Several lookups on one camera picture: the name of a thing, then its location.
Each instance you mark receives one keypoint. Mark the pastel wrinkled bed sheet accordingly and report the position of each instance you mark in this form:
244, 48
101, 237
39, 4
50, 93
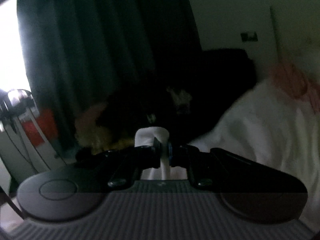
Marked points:
269, 127

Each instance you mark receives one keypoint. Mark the white zip hoodie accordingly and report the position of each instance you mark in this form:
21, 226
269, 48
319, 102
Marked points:
157, 138

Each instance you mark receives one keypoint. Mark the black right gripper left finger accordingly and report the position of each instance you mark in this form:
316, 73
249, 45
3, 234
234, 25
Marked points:
116, 168

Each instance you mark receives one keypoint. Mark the dark green curtain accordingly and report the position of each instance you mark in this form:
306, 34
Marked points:
79, 53

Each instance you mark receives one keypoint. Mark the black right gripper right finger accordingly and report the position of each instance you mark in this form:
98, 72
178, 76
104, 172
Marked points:
201, 173

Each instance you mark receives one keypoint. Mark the yellow plush toy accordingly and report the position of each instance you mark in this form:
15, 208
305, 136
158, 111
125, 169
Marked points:
96, 129

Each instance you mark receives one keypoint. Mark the white metal tripod stand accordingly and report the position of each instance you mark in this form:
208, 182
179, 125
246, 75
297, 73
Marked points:
21, 159

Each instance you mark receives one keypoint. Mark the orange cloth on bed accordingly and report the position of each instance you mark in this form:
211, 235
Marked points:
295, 83

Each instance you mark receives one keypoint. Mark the red bag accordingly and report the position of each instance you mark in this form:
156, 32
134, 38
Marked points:
47, 125

